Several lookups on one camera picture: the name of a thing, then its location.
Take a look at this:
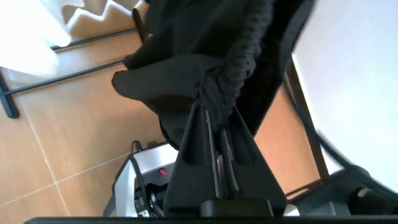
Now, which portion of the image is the black clothes rack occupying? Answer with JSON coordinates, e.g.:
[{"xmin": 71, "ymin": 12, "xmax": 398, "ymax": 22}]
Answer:
[{"xmin": 0, "ymin": 7, "xmax": 149, "ymax": 119}]

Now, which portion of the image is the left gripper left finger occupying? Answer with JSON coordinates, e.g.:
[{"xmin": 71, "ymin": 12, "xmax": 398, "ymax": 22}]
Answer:
[{"xmin": 163, "ymin": 99, "xmax": 223, "ymax": 218}]

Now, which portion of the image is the black garment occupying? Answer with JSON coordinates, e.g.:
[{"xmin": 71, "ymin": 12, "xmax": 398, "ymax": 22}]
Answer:
[{"xmin": 111, "ymin": 0, "xmax": 317, "ymax": 150}]

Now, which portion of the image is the white garment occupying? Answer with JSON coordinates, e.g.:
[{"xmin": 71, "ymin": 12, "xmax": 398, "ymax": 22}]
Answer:
[{"xmin": 0, "ymin": 0, "xmax": 85, "ymax": 77}]

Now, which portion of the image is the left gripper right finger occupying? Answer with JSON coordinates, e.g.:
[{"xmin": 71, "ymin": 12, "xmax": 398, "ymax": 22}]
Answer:
[{"xmin": 217, "ymin": 105, "xmax": 287, "ymax": 217}]

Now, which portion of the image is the black cable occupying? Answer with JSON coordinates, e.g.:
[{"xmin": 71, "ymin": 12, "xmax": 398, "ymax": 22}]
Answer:
[{"xmin": 278, "ymin": 0, "xmax": 398, "ymax": 203}]

